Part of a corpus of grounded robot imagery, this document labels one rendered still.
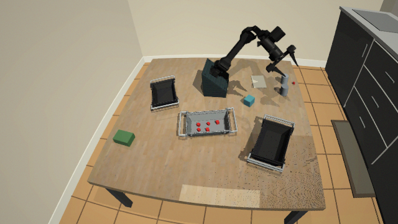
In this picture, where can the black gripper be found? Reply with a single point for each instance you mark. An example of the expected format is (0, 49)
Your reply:
(276, 53)

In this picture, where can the grey cylinder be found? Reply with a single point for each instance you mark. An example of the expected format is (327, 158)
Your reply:
(284, 80)
(284, 89)

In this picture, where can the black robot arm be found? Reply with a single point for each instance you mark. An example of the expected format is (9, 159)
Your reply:
(267, 40)

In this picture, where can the cream flat rectangular sheet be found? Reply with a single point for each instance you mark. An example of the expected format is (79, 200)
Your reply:
(258, 81)

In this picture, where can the green rectangular block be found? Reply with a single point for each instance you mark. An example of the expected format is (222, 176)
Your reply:
(124, 137)

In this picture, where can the teal cube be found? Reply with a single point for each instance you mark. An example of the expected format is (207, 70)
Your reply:
(249, 100)

